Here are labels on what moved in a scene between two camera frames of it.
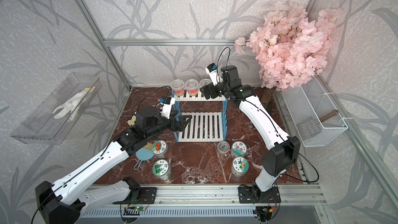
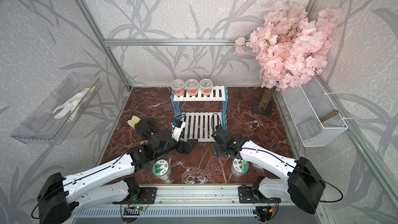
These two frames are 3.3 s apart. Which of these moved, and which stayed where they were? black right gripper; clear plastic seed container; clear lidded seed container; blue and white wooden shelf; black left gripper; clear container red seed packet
Moved: black right gripper; black left gripper
Stayed: blue and white wooden shelf; clear container red seed packet; clear lidded seed container; clear plastic seed container
